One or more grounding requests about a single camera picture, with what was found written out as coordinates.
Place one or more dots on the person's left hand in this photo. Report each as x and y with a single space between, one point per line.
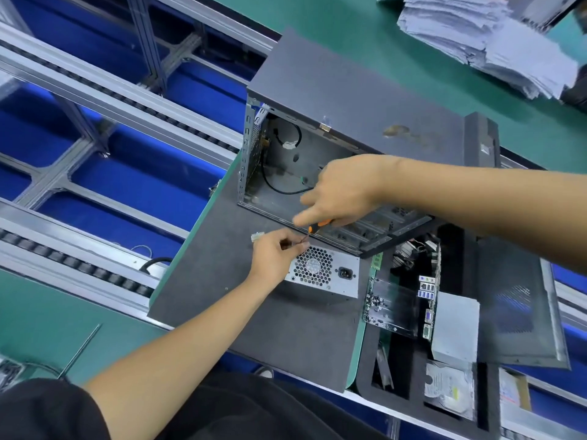
273 256

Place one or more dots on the person's right hand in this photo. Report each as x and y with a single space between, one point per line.
344 192

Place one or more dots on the power supply circuit board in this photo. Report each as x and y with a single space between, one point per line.
256 237

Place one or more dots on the silver power supply unit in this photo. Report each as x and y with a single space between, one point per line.
326 270

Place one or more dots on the person's left forearm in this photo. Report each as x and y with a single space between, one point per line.
170 353

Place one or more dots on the person's right forearm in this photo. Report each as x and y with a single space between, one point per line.
495 201

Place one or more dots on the person's black trousers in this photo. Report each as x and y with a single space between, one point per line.
257 408

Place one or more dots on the person's black shirt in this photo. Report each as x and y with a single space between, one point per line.
50 409

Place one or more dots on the dark grey foam mat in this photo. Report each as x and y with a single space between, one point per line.
293 334

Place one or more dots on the processor cooler with fan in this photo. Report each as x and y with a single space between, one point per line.
408 256

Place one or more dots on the grey computer tower case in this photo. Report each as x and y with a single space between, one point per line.
367 96

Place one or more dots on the clear plastic tray with screws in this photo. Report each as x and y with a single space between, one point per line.
392 305

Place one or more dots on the green motherboard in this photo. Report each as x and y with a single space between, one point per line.
426 288

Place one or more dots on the silver optical drive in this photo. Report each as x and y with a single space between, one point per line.
456 330

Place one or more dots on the black foam tray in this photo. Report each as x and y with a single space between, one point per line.
413 389

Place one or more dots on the dark grey case side panel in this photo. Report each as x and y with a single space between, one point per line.
518 307

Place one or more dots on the stack of white papers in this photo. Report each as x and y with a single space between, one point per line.
495 36

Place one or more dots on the silver hard drive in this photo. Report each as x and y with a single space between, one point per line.
449 389

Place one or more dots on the hard disk drive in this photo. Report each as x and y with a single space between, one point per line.
515 389

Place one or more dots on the clear plastic screw box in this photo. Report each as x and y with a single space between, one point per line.
9 371

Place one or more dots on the aluminium conveyor frame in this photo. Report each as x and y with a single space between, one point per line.
101 87

